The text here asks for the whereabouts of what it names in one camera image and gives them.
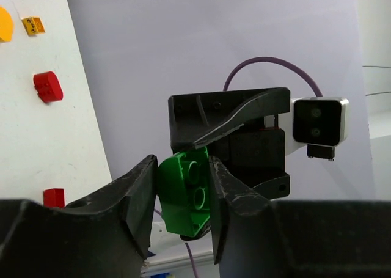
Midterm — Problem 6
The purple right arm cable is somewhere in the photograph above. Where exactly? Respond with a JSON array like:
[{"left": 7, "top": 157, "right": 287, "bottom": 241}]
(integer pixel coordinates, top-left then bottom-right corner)
[{"left": 222, "top": 57, "right": 324, "bottom": 98}]

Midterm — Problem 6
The red rounded lego piece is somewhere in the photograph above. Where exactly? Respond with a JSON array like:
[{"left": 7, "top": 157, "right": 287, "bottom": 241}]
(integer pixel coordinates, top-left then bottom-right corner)
[{"left": 33, "top": 71, "right": 64, "bottom": 104}]

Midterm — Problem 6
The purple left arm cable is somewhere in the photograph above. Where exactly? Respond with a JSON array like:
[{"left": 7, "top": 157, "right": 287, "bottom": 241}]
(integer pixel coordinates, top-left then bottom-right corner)
[{"left": 152, "top": 209, "right": 199, "bottom": 278}]

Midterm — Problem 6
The red 2x4 lego brick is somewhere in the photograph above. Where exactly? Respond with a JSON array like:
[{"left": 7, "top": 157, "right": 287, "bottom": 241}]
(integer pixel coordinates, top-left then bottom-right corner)
[{"left": 43, "top": 188, "right": 65, "bottom": 208}]

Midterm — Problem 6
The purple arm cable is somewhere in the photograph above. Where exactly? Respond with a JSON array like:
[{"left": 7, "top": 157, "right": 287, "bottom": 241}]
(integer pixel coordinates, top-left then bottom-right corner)
[
  {"left": 152, "top": 209, "right": 199, "bottom": 278},
  {"left": 222, "top": 57, "right": 324, "bottom": 98}
]

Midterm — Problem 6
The yellow rounded lego piece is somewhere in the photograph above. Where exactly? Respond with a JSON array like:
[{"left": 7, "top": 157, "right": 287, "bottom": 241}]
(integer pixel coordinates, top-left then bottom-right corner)
[{"left": 0, "top": 7, "right": 14, "bottom": 43}]

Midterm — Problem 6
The green lego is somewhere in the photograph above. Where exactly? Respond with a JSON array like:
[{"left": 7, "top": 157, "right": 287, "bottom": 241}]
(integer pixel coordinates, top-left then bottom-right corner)
[{"left": 156, "top": 147, "right": 210, "bottom": 238}]

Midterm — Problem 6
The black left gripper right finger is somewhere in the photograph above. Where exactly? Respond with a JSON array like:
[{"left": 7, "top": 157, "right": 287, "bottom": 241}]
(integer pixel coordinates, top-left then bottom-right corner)
[{"left": 209, "top": 156, "right": 390, "bottom": 277}]

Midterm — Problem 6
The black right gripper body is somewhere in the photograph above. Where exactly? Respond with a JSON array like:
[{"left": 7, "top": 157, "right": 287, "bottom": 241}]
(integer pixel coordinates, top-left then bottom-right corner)
[{"left": 210, "top": 115, "right": 290, "bottom": 199}]

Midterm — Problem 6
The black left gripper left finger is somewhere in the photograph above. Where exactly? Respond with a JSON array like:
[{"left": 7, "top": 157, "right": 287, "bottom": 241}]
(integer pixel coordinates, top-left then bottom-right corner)
[{"left": 1, "top": 155, "right": 158, "bottom": 277}]

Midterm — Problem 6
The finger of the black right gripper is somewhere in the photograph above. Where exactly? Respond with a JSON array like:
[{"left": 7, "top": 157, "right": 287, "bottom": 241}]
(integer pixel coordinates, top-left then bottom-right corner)
[{"left": 168, "top": 87, "right": 291, "bottom": 150}]

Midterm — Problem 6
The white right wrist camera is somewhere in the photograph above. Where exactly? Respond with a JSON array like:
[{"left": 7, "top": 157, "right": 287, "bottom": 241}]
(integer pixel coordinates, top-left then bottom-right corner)
[{"left": 279, "top": 97, "right": 349, "bottom": 161}]

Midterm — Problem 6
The small orange lego brick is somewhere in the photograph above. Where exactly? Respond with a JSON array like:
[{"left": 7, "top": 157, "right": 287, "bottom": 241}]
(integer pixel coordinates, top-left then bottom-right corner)
[{"left": 22, "top": 16, "right": 46, "bottom": 36}]

